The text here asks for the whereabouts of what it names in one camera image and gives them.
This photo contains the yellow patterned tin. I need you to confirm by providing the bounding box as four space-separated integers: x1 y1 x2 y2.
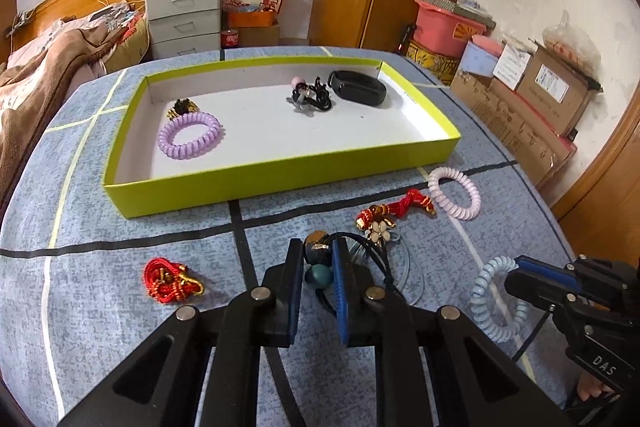
405 40 460 84

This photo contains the plastic bag of snacks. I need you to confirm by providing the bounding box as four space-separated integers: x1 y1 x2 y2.
542 10 601 77

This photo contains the pink spiral hair tie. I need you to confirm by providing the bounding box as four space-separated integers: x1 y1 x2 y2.
426 166 483 223

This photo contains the green shallow cardboard tray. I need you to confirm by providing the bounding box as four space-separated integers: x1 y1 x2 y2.
103 55 461 218

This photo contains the purple spiral hair tie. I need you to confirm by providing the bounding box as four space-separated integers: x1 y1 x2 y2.
156 110 224 160

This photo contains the orange box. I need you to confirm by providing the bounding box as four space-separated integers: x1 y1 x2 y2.
227 11 277 28

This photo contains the grey drawer nightstand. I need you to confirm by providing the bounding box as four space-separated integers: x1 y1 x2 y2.
144 0 222 60

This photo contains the red gold hair tie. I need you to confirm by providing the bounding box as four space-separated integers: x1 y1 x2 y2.
142 257 205 305

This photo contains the black gold scrunchie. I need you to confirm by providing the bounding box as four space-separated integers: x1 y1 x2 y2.
167 98 200 120

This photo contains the red knot charm tie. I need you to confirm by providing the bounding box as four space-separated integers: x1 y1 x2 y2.
355 188 436 231

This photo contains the black tie with teal beads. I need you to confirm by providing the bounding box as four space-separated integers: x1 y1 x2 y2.
303 231 405 327

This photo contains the black tie with pink ball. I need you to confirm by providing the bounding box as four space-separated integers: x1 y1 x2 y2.
288 77 333 113

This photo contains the person right hand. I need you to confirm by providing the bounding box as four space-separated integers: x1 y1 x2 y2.
577 372 613 401

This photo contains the pink plastic basket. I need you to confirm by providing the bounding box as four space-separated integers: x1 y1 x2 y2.
413 0 487 58

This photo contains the brown blanket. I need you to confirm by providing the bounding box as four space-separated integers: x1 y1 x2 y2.
1 23 125 209

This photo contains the small labelled cardboard box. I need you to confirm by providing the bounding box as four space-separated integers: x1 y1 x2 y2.
516 46 603 136

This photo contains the black wristband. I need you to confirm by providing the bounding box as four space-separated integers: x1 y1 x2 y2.
329 70 386 107

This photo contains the light blue round container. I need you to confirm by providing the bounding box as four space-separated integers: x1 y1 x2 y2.
459 35 504 77

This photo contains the large brown cardboard box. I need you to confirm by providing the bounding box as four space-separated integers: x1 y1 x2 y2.
450 70 577 187

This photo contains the light blue spiral hair tie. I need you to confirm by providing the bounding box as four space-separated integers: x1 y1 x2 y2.
468 255 531 345

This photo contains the cola bottle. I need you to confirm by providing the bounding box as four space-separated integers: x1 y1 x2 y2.
220 28 240 49

